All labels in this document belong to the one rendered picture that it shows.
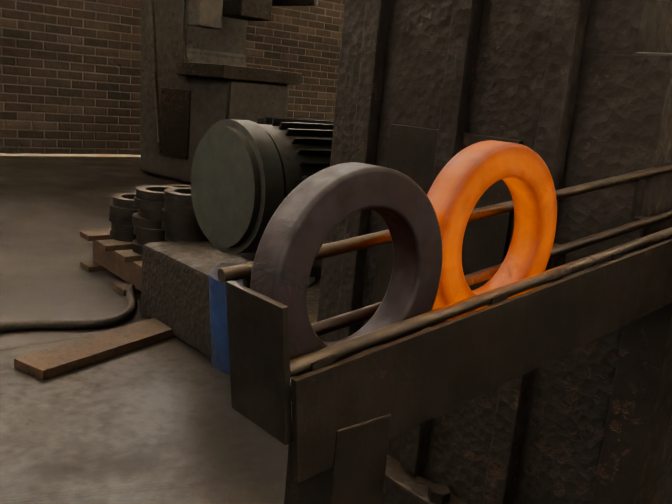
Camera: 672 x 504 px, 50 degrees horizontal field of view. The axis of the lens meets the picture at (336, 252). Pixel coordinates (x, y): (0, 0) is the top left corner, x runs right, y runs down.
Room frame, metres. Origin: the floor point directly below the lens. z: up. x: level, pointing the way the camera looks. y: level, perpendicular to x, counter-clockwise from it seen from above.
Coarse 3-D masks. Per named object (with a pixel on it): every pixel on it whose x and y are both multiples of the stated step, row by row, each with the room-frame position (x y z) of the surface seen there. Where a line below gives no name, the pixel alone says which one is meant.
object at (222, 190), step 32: (224, 128) 2.00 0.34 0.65; (256, 128) 1.98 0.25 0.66; (288, 128) 2.03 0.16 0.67; (320, 128) 2.15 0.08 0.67; (224, 160) 1.99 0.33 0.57; (256, 160) 1.91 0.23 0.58; (288, 160) 1.96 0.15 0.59; (320, 160) 2.04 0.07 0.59; (192, 192) 2.12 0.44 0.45; (224, 192) 1.98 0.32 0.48; (256, 192) 1.88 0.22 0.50; (288, 192) 1.93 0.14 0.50; (224, 224) 1.98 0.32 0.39; (256, 224) 1.89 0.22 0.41; (160, 256) 2.17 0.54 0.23; (192, 256) 2.14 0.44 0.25; (224, 256) 2.17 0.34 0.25; (160, 288) 2.16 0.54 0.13; (192, 288) 2.01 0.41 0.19; (160, 320) 2.15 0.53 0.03; (192, 320) 2.00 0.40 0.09
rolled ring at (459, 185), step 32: (480, 160) 0.65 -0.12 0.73; (512, 160) 0.68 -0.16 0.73; (448, 192) 0.63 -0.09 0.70; (480, 192) 0.65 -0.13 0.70; (512, 192) 0.73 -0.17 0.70; (544, 192) 0.72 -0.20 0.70; (448, 224) 0.62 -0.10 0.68; (544, 224) 0.72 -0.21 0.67; (448, 256) 0.63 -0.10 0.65; (512, 256) 0.73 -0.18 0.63; (544, 256) 0.73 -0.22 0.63; (448, 288) 0.63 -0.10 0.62; (480, 288) 0.71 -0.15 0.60; (448, 320) 0.67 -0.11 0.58
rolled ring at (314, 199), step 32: (320, 192) 0.52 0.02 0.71; (352, 192) 0.54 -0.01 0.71; (384, 192) 0.56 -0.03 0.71; (416, 192) 0.58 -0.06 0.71; (288, 224) 0.51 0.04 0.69; (320, 224) 0.52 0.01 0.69; (416, 224) 0.59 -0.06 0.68; (256, 256) 0.51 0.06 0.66; (288, 256) 0.50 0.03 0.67; (416, 256) 0.59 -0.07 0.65; (256, 288) 0.51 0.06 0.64; (288, 288) 0.50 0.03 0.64; (416, 288) 0.59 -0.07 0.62; (384, 320) 0.59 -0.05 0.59
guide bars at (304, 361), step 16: (640, 240) 0.81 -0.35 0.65; (656, 240) 0.83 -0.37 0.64; (592, 256) 0.75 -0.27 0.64; (608, 256) 0.76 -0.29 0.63; (544, 272) 0.69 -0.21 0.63; (560, 272) 0.70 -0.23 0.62; (496, 288) 0.64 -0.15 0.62; (512, 288) 0.65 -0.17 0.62; (528, 288) 0.67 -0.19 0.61; (464, 304) 0.61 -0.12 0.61; (480, 304) 0.62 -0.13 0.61; (416, 320) 0.57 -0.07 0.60; (432, 320) 0.58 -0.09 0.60; (368, 336) 0.53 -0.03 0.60; (384, 336) 0.54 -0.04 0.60; (400, 336) 0.56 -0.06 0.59; (320, 352) 0.50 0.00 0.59; (336, 352) 0.51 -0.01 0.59; (352, 352) 0.52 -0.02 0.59; (304, 368) 0.49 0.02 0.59
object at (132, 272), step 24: (144, 192) 2.53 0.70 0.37; (168, 192) 2.35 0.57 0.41; (120, 216) 2.69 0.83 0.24; (144, 216) 2.54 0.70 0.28; (168, 216) 2.34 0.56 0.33; (192, 216) 2.33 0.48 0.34; (96, 240) 2.68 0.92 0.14; (120, 240) 2.70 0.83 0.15; (144, 240) 2.53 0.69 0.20; (168, 240) 2.36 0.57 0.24; (192, 240) 2.34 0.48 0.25; (96, 264) 2.79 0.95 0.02; (120, 264) 2.62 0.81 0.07; (120, 288) 2.49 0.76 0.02
